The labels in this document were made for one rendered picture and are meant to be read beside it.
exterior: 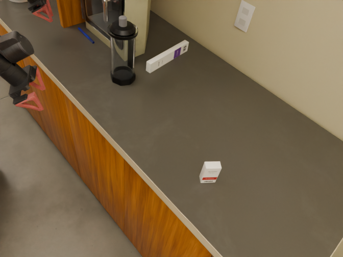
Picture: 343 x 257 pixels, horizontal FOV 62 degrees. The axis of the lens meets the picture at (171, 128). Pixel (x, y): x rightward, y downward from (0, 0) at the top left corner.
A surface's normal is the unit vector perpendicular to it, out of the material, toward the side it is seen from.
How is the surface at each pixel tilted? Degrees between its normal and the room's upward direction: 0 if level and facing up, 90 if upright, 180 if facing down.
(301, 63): 90
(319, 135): 0
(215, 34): 90
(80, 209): 0
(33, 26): 0
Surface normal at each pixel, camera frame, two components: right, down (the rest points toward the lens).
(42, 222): 0.12, -0.65
